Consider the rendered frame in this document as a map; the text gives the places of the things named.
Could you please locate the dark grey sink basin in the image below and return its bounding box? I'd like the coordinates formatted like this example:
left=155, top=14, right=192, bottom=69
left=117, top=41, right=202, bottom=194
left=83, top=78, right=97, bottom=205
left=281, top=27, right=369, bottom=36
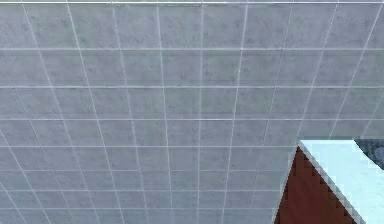
left=353, top=138, right=384, bottom=172

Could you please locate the red cabinet with white worktop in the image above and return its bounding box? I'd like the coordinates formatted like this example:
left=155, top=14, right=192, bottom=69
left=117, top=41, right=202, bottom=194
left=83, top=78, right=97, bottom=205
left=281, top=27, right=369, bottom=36
left=273, top=139, right=384, bottom=224

